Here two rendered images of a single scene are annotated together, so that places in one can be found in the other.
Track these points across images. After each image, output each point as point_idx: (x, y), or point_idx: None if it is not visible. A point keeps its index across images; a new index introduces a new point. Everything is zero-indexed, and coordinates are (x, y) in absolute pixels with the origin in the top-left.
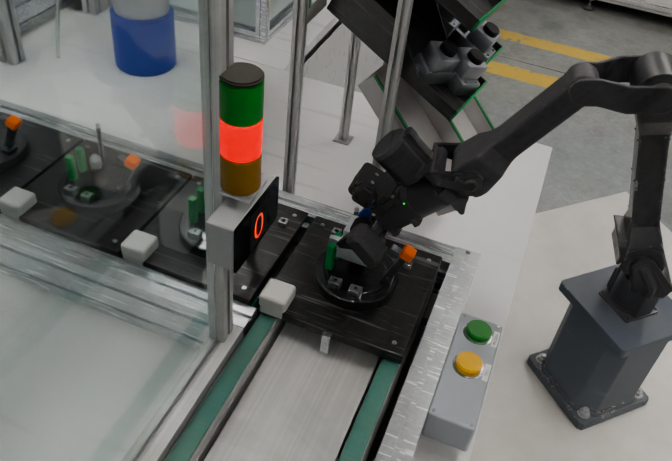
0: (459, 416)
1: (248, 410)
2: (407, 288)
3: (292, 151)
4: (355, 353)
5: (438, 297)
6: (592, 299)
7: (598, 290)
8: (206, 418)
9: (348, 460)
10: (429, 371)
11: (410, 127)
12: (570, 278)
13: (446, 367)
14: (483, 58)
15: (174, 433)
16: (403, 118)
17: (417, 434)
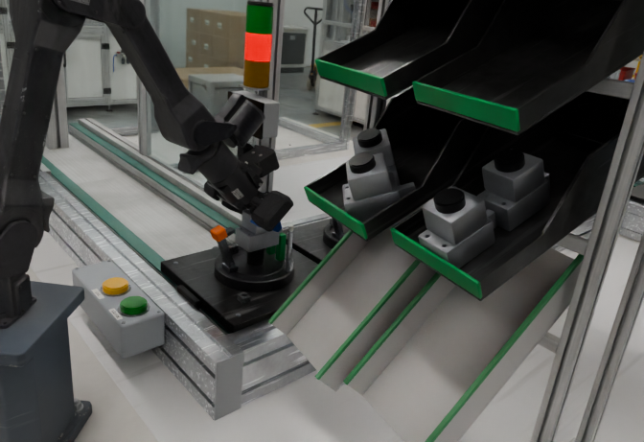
0: (89, 267)
1: (206, 237)
2: (218, 290)
3: None
4: None
5: (194, 308)
6: (38, 291)
7: (38, 301)
8: (209, 212)
9: (127, 234)
10: (136, 272)
11: (241, 94)
12: (77, 293)
13: (128, 280)
14: (354, 164)
15: (208, 199)
16: (394, 256)
17: (103, 249)
